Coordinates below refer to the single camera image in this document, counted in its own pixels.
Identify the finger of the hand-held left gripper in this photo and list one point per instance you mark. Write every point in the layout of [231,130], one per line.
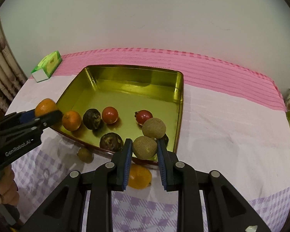
[50,117]
[26,116]

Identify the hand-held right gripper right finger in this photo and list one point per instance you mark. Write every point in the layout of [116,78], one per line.
[161,164]

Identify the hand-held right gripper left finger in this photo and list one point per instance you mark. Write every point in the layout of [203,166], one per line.
[128,164]

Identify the brown longan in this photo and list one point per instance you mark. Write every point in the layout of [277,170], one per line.
[145,147]
[85,154]
[154,130]

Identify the dark passion fruit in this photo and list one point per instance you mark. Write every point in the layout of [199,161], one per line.
[111,141]
[91,118]

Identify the small red tomato with stem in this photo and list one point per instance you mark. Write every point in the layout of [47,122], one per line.
[143,116]

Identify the large red tomato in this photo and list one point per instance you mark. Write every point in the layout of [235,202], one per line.
[110,114]

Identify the dark red tin box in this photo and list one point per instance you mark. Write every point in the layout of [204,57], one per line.
[135,96]

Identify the person's left hand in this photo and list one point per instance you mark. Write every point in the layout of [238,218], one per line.
[6,191]

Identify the large orange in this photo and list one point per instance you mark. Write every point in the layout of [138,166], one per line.
[139,176]

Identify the beige patterned curtain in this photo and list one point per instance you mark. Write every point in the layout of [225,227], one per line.
[0,77]

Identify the green tissue box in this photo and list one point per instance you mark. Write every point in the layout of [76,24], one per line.
[47,66]

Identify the pink and purple checked cloth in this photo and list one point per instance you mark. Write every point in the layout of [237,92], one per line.
[220,137]

